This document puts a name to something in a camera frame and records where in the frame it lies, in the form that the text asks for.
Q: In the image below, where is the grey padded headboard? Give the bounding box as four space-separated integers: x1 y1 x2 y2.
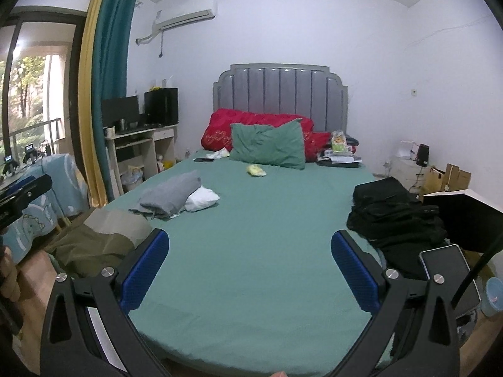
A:
213 63 350 136

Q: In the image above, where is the red quilt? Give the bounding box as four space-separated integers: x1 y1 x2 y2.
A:
201 108 333 161

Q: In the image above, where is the colourful snack bag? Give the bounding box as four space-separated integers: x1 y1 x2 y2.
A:
331 131 350 152

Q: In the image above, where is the olive and beige jacket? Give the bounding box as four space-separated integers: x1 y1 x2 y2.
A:
44 207 153 280

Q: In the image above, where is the brown paper bag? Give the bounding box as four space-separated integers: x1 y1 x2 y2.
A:
421 163 472 201

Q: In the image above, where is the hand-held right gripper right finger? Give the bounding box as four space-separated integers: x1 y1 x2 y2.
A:
330 229 461 377

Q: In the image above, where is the bin with white bag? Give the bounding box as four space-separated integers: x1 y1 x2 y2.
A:
121 165 144 194

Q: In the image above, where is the black computer tower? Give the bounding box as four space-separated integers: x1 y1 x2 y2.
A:
144 87 179 125

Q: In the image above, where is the blue printed blanket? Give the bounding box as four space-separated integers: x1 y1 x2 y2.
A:
0 152 90 265

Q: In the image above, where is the light blue bucket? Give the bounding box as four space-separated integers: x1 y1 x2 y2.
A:
480 276 500 318

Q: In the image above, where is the pile of black clothes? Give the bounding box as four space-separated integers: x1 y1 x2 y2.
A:
346 177 449 277

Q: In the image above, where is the stack of magazines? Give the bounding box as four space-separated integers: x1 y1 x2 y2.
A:
315 150 363 168

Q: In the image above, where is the glass balcony door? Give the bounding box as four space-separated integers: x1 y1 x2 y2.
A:
0 6 88 189

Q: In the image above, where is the yellow curtain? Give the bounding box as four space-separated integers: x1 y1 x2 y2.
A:
78 0 111 209

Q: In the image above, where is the white nightstand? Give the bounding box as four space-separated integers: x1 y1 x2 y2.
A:
387 156 426 194

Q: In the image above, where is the green pillow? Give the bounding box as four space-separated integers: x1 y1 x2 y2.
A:
229 118 306 171

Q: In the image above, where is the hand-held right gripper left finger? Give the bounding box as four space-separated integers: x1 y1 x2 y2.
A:
38 228 171 377

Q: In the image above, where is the white air conditioner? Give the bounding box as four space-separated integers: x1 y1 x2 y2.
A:
152 0 218 31

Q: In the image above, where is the black flat board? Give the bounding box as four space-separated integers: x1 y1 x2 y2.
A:
423 188 503 254

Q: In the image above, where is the white cloth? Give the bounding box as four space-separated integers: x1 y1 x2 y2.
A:
185 187 221 213

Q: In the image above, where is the smartphone on stand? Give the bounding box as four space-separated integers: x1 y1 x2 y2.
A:
418 243 482 317

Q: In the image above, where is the grey folded garment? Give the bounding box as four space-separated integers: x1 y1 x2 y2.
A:
129 170 202 219

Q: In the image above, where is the white air conditioner pipe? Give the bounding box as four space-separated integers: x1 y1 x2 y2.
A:
135 21 167 59

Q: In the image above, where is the teal curtain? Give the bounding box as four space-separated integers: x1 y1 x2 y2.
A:
91 0 138 207

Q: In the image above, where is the white computer desk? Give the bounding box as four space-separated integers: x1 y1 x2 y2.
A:
104 123 180 201

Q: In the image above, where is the black monitor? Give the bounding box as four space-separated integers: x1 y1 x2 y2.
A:
101 95 140 128

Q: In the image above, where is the person's left hand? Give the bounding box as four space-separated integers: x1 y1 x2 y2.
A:
0 257 21 304

